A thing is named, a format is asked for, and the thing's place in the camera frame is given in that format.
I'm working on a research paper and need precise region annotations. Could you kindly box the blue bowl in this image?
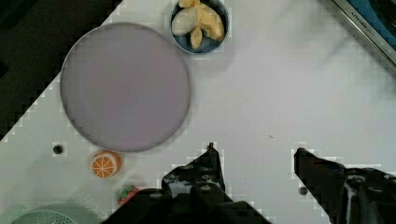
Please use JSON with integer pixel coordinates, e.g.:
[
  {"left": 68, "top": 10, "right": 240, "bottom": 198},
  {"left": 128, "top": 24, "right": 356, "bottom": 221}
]
[{"left": 170, "top": 0, "right": 230, "bottom": 54}]

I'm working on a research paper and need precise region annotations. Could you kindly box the lilac round plate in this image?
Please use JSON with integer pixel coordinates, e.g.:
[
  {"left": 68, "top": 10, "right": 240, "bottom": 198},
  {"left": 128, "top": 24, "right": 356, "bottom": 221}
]
[{"left": 60, "top": 22, "right": 191, "bottom": 152}]

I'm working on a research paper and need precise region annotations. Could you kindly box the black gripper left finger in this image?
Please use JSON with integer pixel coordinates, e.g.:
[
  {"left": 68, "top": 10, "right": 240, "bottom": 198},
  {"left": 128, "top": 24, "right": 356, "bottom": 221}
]
[{"left": 161, "top": 142, "right": 225, "bottom": 199}]

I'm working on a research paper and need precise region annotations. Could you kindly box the red strawberry toy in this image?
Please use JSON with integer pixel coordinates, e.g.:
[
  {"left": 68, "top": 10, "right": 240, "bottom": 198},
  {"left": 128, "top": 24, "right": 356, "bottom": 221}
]
[{"left": 118, "top": 186, "right": 139, "bottom": 205}]

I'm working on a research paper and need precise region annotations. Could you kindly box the silver toaster oven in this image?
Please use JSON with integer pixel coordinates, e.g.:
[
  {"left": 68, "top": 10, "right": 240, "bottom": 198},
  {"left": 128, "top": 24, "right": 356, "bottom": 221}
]
[{"left": 331, "top": 0, "right": 396, "bottom": 65}]

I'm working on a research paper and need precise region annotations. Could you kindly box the green perforated colander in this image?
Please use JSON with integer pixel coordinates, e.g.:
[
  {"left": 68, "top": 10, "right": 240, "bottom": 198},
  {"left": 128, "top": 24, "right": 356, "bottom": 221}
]
[{"left": 1, "top": 203, "right": 102, "bottom": 224}]

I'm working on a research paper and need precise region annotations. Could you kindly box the orange slice toy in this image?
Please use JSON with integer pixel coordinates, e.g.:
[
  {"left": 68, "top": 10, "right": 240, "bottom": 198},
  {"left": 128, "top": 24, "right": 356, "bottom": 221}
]
[{"left": 91, "top": 150, "right": 122, "bottom": 178}]

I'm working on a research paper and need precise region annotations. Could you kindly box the peeled banana toy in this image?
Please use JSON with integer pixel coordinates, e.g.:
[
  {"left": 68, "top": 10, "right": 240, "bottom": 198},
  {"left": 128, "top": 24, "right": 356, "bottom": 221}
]
[{"left": 171, "top": 0, "right": 225, "bottom": 49}]

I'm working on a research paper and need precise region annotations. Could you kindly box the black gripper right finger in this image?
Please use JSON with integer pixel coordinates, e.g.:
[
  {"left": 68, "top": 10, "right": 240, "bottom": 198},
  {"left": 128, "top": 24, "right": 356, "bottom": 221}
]
[{"left": 293, "top": 147, "right": 396, "bottom": 224}]

